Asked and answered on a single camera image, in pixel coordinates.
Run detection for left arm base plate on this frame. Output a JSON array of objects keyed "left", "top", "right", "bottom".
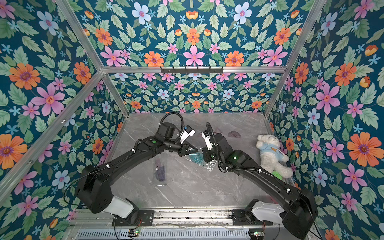
[{"left": 112, "top": 210, "right": 155, "bottom": 227}]

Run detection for teal ruler set pouch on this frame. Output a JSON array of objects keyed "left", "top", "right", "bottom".
[{"left": 188, "top": 152, "right": 217, "bottom": 173}]

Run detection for white teddy bear blue shirt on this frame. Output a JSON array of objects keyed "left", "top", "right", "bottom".
[{"left": 256, "top": 135, "right": 293, "bottom": 179}]

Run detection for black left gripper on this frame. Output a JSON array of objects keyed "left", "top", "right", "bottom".
[{"left": 162, "top": 139, "right": 198, "bottom": 158}]

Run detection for black hook rail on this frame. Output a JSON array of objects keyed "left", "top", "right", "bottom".
[{"left": 160, "top": 67, "right": 224, "bottom": 75}]

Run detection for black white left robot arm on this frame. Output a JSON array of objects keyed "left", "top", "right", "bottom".
[{"left": 76, "top": 122, "right": 198, "bottom": 223}]

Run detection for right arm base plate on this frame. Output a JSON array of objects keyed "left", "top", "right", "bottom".
[{"left": 227, "top": 209, "right": 273, "bottom": 227}]

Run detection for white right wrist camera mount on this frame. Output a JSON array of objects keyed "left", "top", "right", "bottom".
[{"left": 202, "top": 131, "right": 213, "bottom": 151}]

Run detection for purple protractor ruler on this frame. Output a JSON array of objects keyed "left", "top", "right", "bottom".
[{"left": 228, "top": 131, "right": 242, "bottom": 139}]

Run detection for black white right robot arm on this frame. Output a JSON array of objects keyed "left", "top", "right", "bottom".
[{"left": 202, "top": 130, "right": 318, "bottom": 240}]

